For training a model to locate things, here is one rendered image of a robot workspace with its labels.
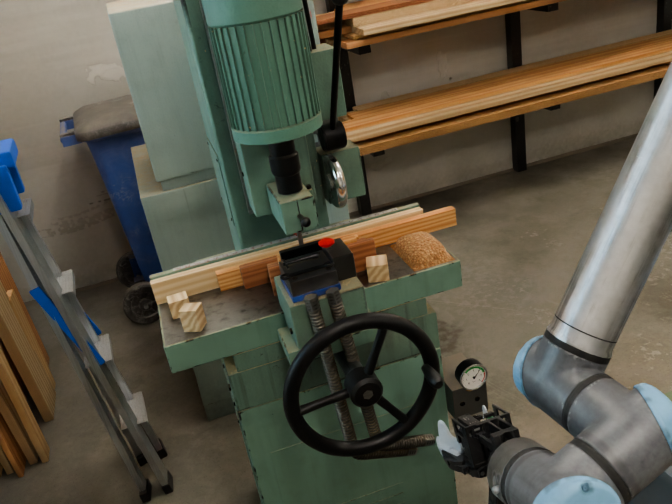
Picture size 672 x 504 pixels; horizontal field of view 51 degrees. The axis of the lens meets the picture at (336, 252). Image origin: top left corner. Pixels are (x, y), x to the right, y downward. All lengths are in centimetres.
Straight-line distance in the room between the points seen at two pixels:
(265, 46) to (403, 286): 53
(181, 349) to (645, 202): 83
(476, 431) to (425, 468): 64
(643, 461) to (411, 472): 85
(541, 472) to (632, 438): 11
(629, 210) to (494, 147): 336
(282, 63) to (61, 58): 240
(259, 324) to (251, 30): 53
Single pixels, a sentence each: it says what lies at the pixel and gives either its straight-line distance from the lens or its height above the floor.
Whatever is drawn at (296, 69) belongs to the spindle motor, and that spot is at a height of 132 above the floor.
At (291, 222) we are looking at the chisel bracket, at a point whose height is 103.
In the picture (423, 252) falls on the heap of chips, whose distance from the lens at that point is 141.
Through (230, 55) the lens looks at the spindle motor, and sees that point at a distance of 129.
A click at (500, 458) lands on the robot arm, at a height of 90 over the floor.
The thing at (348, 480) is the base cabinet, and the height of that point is 45.
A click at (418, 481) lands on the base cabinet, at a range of 169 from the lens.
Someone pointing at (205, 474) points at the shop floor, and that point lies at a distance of 243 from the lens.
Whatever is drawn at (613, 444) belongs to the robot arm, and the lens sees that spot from 89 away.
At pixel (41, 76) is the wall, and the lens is 362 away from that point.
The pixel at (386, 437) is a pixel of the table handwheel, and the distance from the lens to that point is 133.
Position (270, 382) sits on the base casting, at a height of 76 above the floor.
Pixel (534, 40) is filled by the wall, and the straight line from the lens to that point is 428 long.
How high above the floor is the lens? 156
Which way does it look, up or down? 26 degrees down
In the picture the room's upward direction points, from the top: 10 degrees counter-clockwise
